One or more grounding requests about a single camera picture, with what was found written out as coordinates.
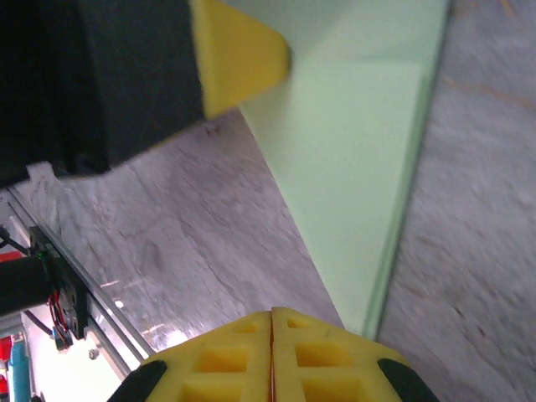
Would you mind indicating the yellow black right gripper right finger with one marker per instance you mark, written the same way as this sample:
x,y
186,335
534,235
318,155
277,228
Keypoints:
x,y
331,364

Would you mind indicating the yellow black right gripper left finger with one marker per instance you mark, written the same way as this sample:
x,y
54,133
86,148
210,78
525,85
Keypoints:
x,y
226,364

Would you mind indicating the small red plastic object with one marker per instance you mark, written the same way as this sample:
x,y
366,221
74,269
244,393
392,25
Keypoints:
x,y
5,348

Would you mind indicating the blue plastic cylinder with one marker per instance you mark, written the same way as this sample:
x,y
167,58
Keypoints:
x,y
19,377

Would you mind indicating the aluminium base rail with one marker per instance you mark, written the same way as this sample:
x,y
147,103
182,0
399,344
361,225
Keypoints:
x,y
109,322

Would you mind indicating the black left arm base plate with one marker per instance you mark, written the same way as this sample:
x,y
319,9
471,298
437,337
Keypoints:
x,y
77,305

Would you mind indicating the light green paper sheet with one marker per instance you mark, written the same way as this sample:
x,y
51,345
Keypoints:
x,y
356,167

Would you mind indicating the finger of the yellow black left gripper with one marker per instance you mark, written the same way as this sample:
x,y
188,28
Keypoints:
x,y
243,58

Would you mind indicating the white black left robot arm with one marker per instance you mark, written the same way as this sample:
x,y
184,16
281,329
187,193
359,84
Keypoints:
x,y
21,285

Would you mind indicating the red toy brick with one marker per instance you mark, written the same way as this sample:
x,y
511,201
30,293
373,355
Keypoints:
x,y
9,256

